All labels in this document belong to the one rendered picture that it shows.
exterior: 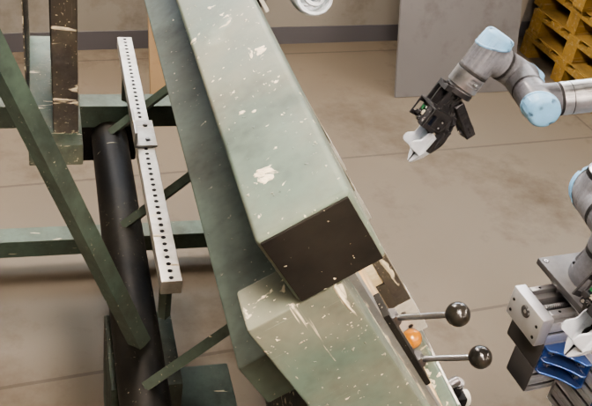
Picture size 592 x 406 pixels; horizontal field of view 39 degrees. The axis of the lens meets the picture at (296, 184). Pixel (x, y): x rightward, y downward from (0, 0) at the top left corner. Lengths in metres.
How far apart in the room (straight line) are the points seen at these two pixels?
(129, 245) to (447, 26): 3.14
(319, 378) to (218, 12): 0.50
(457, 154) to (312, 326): 3.90
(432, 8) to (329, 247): 4.42
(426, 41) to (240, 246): 4.16
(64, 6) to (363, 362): 1.61
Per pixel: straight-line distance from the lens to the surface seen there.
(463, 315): 1.28
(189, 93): 1.44
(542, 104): 1.87
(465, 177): 4.56
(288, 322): 0.86
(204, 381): 2.80
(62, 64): 2.42
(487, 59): 1.95
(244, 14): 1.10
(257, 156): 0.86
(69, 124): 2.51
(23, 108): 1.81
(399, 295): 2.06
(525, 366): 2.37
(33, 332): 3.35
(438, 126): 1.98
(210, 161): 1.27
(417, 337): 2.12
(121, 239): 2.60
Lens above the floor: 2.37
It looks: 34 degrees down
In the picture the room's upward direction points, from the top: 10 degrees clockwise
